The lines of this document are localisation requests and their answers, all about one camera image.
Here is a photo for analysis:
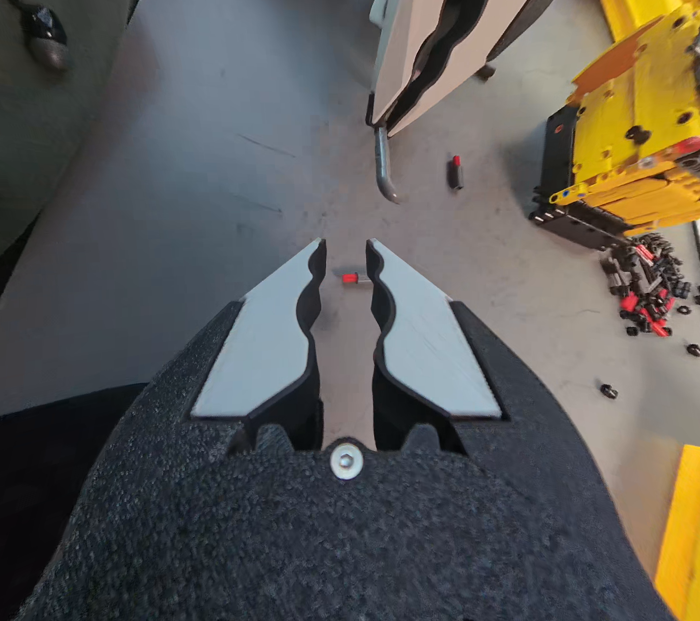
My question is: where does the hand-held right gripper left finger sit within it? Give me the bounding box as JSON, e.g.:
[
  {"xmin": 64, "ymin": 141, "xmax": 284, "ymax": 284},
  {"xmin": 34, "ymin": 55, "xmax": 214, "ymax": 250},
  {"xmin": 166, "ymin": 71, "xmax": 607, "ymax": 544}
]
[{"xmin": 190, "ymin": 238, "xmax": 328, "ymax": 450}]

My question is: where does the grey bent lego tube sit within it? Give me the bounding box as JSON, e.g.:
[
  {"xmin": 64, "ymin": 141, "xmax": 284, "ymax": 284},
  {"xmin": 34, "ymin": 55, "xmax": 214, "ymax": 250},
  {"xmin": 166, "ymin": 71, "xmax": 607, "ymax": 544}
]
[{"xmin": 373, "ymin": 126, "xmax": 403, "ymax": 205}]

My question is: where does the pile of black red pins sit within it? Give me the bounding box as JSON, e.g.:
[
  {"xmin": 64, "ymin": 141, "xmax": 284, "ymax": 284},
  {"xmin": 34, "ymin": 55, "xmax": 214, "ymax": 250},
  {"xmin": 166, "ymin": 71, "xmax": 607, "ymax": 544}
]
[{"xmin": 599, "ymin": 232, "xmax": 700, "ymax": 337}]

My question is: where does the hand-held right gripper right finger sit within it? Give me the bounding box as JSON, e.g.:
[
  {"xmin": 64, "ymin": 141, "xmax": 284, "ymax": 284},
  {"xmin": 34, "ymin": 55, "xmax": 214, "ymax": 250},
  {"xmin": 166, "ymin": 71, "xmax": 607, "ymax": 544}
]
[{"xmin": 365, "ymin": 238, "xmax": 503, "ymax": 451}]

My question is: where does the yellow lego robot model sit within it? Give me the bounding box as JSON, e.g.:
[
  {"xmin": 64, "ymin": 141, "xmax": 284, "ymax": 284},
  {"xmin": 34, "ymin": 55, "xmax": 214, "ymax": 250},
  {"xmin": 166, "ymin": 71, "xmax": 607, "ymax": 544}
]
[{"xmin": 528, "ymin": 3, "xmax": 700, "ymax": 252}]

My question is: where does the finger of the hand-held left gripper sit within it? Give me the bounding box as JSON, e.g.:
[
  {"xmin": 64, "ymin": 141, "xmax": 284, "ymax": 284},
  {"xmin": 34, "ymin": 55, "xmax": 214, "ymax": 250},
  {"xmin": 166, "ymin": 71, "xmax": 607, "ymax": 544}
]
[
  {"xmin": 385, "ymin": 0, "xmax": 548, "ymax": 139},
  {"xmin": 365, "ymin": 0, "xmax": 498, "ymax": 128}
]

